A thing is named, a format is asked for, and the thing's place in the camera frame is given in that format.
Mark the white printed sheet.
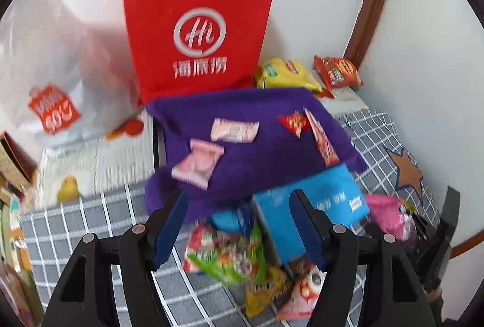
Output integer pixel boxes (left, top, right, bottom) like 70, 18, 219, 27
36, 88, 369, 204

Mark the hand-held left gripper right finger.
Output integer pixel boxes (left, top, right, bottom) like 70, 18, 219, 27
289, 189, 435, 327

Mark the light pink candy packet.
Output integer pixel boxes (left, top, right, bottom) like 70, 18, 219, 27
210, 117, 260, 142

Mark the blue tissue box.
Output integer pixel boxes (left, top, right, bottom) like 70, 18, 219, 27
251, 164, 371, 267

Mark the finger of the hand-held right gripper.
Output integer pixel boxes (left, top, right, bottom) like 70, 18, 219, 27
439, 186, 461, 248

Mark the red paper bag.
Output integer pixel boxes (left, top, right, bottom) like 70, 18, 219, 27
121, 0, 278, 106

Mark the yellow chips bag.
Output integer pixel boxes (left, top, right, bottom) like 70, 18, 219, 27
254, 58, 324, 93

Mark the grey checkered blanket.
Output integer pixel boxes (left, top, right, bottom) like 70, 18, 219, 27
19, 109, 443, 327

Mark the blue cookie packet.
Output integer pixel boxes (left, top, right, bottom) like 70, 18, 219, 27
210, 210, 250, 235

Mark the red chips bag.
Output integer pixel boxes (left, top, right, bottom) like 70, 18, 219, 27
313, 55, 364, 90

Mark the white pink snack packet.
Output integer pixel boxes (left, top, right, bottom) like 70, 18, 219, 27
171, 140, 224, 189

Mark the panda print snack packet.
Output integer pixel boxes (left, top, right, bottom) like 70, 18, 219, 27
276, 263, 326, 320

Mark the purple towel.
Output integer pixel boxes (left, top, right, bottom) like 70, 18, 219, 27
144, 87, 367, 225

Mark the green snack packet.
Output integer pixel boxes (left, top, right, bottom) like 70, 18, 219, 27
183, 223, 267, 288

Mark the white plastic shopping bag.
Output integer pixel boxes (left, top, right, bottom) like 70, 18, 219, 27
0, 0, 142, 150

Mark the yellow snack packet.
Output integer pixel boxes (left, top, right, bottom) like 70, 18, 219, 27
244, 266, 293, 318

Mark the patterned book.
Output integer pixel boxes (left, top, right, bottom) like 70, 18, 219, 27
0, 130, 38, 191

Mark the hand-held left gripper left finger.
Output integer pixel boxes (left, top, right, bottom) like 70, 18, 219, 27
43, 191, 189, 327

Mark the small red snack packet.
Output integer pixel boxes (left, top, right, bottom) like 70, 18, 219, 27
277, 111, 312, 138

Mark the magenta snack packet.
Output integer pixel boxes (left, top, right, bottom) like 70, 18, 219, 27
365, 194, 418, 242

